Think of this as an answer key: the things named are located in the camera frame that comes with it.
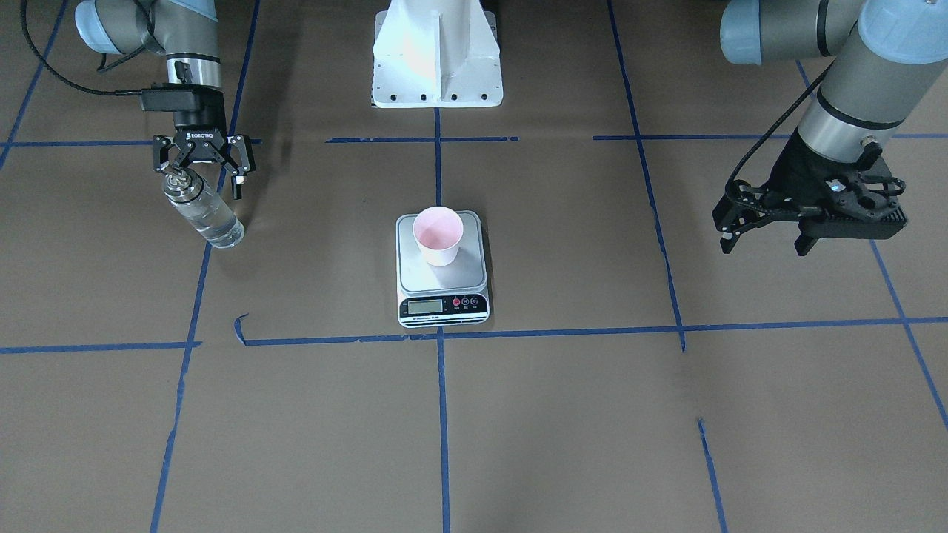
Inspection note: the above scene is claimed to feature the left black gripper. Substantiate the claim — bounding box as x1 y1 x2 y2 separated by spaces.
712 133 908 257

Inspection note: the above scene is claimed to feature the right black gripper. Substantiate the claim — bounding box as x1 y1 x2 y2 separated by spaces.
152 87 256 201

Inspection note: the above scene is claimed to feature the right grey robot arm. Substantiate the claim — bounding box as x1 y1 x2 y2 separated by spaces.
74 1 256 200

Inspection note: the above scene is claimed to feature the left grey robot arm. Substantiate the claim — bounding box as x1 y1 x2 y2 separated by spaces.
713 1 947 256

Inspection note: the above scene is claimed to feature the digital kitchen scale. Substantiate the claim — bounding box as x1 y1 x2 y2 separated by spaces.
395 210 491 329

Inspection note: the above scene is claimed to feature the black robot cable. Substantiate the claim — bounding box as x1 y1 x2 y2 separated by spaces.
19 0 173 97
726 67 838 201

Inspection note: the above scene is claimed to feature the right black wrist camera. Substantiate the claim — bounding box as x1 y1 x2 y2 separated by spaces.
139 84 202 113

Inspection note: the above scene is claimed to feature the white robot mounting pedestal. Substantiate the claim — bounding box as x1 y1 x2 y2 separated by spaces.
370 1 504 109

